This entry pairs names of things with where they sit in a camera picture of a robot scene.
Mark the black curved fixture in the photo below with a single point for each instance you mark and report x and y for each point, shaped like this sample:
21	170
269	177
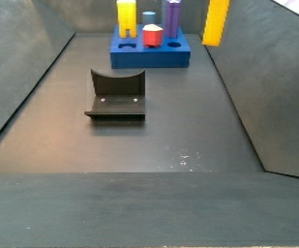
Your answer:
120	96

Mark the purple star peg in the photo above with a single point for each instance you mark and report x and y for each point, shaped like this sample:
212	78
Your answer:
173	7

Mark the red pentagon peg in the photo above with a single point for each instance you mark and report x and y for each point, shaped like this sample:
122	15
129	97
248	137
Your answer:
153	35

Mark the tall yellow arch peg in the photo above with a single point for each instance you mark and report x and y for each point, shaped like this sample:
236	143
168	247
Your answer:
126	8

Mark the orange arch block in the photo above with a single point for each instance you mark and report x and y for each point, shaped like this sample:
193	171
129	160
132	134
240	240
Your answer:
216	22

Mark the light blue cylinder peg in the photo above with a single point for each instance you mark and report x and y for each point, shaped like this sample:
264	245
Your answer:
149	18

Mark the blue shape sorter base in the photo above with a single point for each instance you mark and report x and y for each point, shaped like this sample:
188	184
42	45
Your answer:
130	54

